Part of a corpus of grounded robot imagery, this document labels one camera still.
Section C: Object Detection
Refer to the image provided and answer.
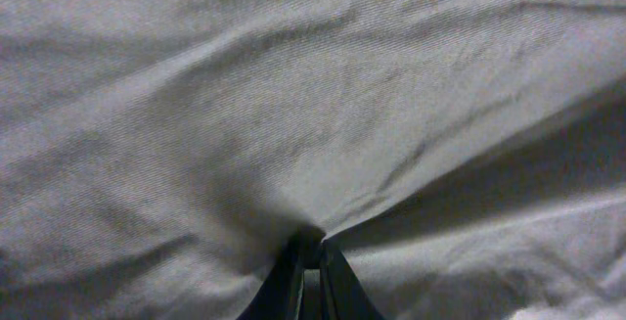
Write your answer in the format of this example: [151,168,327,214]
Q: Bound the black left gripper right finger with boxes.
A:
[319,240,384,320]

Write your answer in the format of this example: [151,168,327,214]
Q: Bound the grey cotton shorts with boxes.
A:
[1,0,625,319]

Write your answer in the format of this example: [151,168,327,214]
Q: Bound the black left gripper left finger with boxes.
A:
[238,235,304,320]

